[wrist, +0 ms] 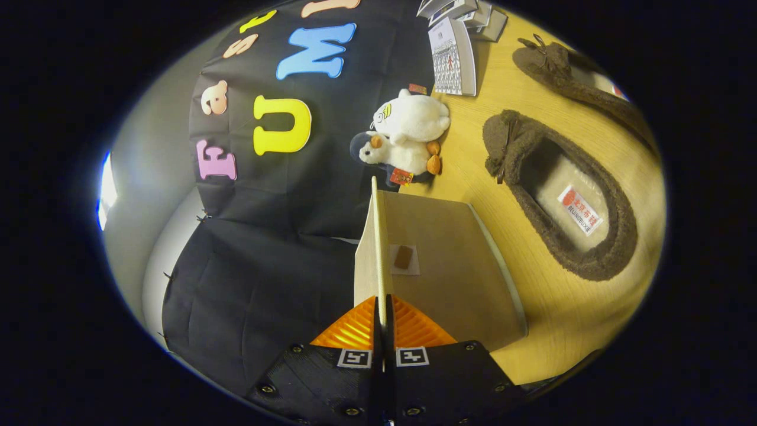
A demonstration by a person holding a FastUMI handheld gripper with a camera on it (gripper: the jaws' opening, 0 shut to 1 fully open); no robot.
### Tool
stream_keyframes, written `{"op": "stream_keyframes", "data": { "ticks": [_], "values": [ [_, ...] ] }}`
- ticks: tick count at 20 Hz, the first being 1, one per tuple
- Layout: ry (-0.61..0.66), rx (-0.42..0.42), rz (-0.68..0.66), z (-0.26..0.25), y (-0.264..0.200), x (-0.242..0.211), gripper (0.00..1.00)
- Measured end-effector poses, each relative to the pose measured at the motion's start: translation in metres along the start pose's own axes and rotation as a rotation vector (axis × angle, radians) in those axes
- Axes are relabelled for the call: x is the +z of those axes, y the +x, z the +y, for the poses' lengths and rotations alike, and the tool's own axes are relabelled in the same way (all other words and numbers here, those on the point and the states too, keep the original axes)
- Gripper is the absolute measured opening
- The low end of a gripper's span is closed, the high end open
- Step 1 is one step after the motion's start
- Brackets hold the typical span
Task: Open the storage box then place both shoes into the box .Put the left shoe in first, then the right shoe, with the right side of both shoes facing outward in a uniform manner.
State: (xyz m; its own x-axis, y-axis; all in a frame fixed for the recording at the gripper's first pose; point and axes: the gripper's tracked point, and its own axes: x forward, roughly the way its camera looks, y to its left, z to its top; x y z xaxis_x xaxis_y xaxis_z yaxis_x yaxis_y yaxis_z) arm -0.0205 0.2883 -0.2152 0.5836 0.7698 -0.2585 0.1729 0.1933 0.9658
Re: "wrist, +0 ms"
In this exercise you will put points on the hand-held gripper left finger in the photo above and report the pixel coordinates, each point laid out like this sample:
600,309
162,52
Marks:
319,384

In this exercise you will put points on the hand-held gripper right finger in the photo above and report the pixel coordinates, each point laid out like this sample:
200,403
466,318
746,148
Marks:
449,384

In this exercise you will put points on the beige fabric storage box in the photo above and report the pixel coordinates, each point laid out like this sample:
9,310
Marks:
449,266

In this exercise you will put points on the brown fuzzy shoe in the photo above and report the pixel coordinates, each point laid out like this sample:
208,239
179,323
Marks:
556,65
514,142

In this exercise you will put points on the grey penguin plush toy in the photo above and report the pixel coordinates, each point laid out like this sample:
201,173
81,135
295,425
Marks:
402,157

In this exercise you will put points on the white duck plush toy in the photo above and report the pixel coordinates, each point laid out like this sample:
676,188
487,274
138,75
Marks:
414,118

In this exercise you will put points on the large ceiling light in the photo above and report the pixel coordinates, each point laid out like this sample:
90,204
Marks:
107,189

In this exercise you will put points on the grey patterned cover book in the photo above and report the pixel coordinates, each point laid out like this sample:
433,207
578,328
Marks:
452,56

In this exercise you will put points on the dark grey book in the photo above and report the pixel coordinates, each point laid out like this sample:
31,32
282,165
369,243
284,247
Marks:
495,25

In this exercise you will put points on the white paperback book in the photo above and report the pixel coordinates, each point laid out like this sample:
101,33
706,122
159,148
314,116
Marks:
480,16

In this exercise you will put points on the white book with blue picture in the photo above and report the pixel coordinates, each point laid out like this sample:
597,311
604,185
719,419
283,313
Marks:
458,10

